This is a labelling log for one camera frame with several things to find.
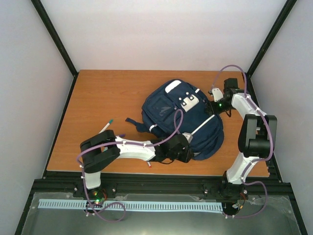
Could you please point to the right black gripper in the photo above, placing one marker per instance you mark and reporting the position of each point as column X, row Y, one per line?
column 212, row 109

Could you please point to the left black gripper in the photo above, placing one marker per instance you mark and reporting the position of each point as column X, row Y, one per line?
column 186, row 158

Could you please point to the navy blue student backpack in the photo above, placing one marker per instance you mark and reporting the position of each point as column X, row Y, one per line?
column 177, row 102

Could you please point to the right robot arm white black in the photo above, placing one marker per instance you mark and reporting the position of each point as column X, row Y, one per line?
column 256, row 139

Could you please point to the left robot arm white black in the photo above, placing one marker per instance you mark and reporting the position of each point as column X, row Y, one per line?
column 101, row 150

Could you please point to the teal capped white marker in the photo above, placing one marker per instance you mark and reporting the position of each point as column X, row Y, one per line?
column 106, row 126

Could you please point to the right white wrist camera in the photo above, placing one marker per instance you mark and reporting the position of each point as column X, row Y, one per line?
column 216, row 93

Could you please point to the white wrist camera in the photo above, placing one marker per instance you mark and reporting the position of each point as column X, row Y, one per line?
column 216, row 93
column 188, row 136

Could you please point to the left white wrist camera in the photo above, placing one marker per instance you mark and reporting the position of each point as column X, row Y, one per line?
column 188, row 136

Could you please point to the light blue slotted cable duct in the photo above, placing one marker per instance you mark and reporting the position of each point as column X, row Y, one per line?
column 133, row 206

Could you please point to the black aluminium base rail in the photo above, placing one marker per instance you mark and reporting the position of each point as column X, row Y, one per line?
column 205, row 187

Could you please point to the right black frame post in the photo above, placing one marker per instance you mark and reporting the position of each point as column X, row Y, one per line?
column 282, row 16

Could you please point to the black frame post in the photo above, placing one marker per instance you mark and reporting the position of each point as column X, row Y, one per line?
column 282, row 16
column 40, row 9

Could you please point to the left black frame post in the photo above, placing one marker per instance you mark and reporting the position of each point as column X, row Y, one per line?
column 40, row 9

